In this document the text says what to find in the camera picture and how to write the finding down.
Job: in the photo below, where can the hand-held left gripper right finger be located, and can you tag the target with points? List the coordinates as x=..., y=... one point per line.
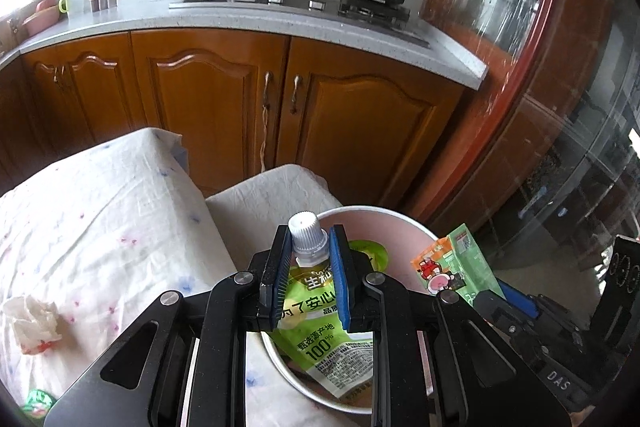
x=342, y=277

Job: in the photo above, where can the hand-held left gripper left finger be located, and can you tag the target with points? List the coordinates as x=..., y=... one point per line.
x=280, y=277

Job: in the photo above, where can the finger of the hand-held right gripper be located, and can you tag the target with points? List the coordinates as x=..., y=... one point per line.
x=520, y=302

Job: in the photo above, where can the pink round bin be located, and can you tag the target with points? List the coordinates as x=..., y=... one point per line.
x=370, y=222

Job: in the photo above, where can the green spout pouch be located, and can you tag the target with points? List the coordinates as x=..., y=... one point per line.
x=320, y=347

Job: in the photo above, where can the green juice carton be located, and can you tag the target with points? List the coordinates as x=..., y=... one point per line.
x=450, y=262

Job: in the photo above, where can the glass door cabinet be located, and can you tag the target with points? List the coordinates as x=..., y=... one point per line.
x=550, y=57

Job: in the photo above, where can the crumpled white tissue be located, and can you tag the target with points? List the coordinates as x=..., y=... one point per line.
x=35, y=322

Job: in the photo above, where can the green printed packet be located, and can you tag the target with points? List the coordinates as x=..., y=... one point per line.
x=39, y=402

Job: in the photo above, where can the grey kitchen countertop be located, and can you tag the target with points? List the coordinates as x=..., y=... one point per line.
x=150, y=19

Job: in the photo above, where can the spice jar set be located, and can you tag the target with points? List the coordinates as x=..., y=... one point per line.
x=102, y=1

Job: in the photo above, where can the white plastic container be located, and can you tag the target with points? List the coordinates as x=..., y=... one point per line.
x=76, y=2

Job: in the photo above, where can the pink basin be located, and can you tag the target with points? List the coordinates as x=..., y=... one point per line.
x=42, y=24

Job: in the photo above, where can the green mug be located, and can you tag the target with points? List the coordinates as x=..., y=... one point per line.
x=63, y=5

